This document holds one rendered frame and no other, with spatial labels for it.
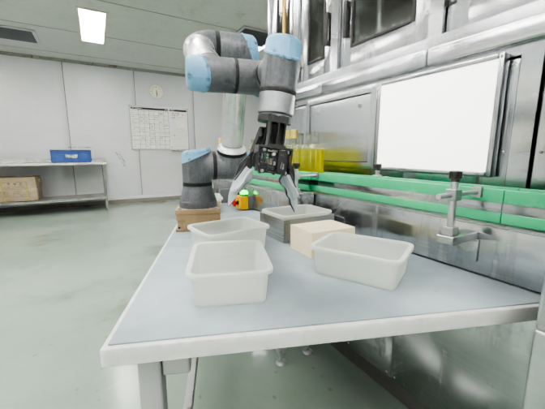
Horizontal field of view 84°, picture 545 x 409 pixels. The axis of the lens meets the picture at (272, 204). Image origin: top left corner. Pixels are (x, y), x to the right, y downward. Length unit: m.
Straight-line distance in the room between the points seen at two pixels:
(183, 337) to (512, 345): 0.95
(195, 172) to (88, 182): 5.89
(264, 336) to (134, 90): 6.80
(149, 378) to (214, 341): 0.15
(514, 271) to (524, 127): 0.41
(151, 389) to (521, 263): 0.81
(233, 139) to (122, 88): 6.04
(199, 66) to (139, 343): 0.53
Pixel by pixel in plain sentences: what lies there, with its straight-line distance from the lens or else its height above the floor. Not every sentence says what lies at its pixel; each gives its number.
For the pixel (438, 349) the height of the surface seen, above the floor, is 0.35.
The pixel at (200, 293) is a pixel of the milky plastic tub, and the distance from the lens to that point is 0.62.
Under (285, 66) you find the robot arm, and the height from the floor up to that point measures 1.21.
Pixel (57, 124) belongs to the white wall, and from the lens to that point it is 7.04.
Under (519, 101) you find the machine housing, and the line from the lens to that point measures 1.09.
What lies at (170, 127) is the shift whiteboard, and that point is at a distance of 7.16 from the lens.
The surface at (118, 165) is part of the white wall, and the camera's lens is 7.02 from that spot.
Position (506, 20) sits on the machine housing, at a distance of 1.16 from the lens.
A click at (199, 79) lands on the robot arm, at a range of 0.70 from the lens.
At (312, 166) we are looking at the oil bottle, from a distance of 1.36.
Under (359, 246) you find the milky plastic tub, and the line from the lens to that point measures 0.88.
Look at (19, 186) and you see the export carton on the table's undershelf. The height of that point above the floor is 0.51.
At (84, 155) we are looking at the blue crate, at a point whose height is 1.00.
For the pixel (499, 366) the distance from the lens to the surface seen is 1.25.
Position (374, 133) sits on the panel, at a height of 1.13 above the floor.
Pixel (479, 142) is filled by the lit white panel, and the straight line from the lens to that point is 1.09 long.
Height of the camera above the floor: 1.05
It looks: 10 degrees down
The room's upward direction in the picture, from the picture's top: straight up
